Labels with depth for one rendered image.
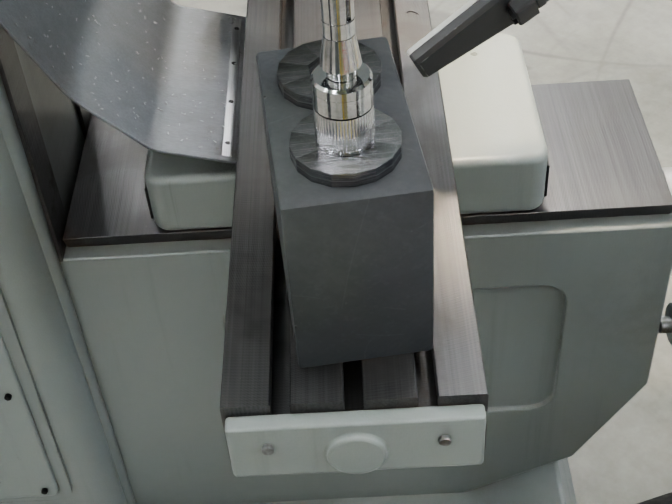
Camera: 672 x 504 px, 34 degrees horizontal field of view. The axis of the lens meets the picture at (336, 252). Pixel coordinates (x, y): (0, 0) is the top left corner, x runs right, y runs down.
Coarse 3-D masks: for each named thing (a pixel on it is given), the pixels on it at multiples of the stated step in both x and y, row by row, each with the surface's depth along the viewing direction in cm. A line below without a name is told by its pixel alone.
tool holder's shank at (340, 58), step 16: (320, 0) 79; (336, 0) 78; (352, 0) 79; (336, 16) 79; (352, 16) 80; (336, 32) 80; (352, 32) 81; (336, 48) 81; (352, 48) 81; (320, 64) 83; (336, 64) 82; (352, 64) 82; (336, 80) 83
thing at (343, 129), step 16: (368, 96) 84; (320, 112) 84; (336, 112) 84; (352, 112) 84; (368, 112) 85; (320, 128) 86; (336, 128) 85; (352, 128) 85; (368, 128) 86; (320, 144) 87; (336, 144) 86; (352, 144) 86; (368, 144) 87
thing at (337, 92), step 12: (312, 72) 84; (324, 72) 84; (360, 72) 84; (312, 84) 84; (324, 84) 83; (336, 84) 83; (348, 84) 83; (360, 84) 83; (372, 84) 84; (324, 96) 83; (336, 96) 82; (348, 96) 82; (360, 96) 83
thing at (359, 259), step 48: (288, 48) 100; (384, 48) 99; (288, 96) 94; (384, 96) 94; (288, 144) 90; (384, 144) 87; (288, 192) 86; (336, 192) 85; (384, 192) 85; (432, 192) 85; (288, 240) 86; (336, 240) 87; (384, 240) 88; (432, 240) 89; (288, 288) 91; (336, 288) 91; (384, 288) 92; (432, 288) 92; (336, 336) 95; (384, 336) 96; (432, 336) 97
